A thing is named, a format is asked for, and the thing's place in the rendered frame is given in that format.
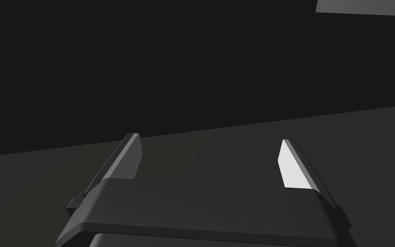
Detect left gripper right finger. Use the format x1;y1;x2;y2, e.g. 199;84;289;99
278;139;337;207

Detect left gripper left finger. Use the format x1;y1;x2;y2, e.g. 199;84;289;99
84;133;143;196

